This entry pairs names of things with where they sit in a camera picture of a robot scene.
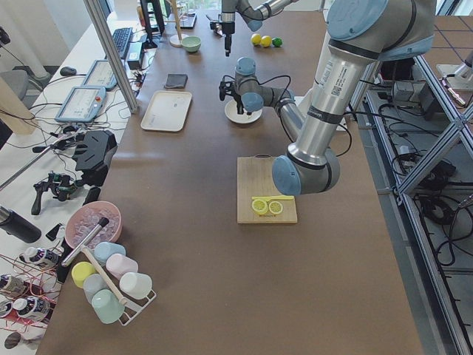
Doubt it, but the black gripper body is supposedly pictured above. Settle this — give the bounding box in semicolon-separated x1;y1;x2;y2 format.
232;91;243;107
221;21;235;36

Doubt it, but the white plate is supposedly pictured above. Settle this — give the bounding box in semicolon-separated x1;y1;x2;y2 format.
224;100;262;124

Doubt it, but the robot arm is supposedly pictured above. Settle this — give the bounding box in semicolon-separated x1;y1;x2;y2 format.
218;0;296;57
232;1;436;195

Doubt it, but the cream rabbit tray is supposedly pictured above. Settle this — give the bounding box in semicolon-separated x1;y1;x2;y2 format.
140;90;192;132

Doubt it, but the metal scoop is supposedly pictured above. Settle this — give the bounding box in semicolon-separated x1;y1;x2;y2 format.
205;14;224;37

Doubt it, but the yellow lemon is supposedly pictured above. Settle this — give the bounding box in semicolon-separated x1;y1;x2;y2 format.
259;35;273;47
251;33;262;46

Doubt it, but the light green bowl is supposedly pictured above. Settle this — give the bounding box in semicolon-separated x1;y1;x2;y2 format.
181;35;202;53

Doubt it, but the green lime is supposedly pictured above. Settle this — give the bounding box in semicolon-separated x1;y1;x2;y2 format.
272;37;283;48

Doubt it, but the wooden mug tree stand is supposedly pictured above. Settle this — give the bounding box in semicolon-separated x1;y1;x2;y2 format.
166;0;183;47

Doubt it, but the grey folded cloth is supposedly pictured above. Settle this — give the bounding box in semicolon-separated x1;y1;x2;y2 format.
164;73;188;89

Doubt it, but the wooden cutting board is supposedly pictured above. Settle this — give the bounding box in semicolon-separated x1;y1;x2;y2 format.
236;156;298;224

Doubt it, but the lemon slice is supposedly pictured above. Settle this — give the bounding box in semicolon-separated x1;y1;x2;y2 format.
268;200;284;215
251;199;269;216

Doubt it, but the black keyboard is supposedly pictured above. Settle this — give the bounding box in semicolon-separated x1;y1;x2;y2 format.
112;27;133;59

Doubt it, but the teach pendant far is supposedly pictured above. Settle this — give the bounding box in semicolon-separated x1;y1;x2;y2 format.
82;59;118;91

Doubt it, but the teach pendant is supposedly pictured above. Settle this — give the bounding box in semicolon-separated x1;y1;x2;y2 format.
82;59;118;91
55;86;106;123

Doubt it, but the teach pendant near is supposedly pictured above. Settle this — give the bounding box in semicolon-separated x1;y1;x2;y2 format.
55;86;106;123

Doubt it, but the metal muddler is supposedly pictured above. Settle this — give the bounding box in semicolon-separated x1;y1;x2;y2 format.
61;217;109;267

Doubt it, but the pink bowl with ice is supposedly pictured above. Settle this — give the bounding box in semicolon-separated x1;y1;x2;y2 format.
65;201;123;249

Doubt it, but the light blue cup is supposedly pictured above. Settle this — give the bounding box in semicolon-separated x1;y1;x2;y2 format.
93;242;126;266

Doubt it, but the pink cup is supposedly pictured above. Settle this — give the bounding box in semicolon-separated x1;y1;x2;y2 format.
106;253;138;280

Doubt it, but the white cup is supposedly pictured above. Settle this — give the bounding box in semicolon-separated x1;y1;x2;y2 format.
119;272;152;300

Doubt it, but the yellow cup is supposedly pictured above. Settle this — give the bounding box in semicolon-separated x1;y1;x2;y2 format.
71;261;97;288

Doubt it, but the white cup rack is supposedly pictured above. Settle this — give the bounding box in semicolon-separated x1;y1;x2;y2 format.
81;246;157;326

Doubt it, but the grey cup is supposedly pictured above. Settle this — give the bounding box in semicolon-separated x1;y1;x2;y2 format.
83;274;108;303

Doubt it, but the mint green cup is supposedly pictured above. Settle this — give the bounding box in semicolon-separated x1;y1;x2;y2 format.
91;289;125;324

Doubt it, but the black thermos bottle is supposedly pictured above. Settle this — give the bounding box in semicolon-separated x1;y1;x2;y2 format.
1;206;41;243

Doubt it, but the white camera pole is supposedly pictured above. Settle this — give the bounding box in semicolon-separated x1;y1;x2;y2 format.
295;91;347;131

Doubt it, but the aluminium frame post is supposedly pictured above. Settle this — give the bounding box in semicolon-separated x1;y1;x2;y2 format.
84;0;139;114

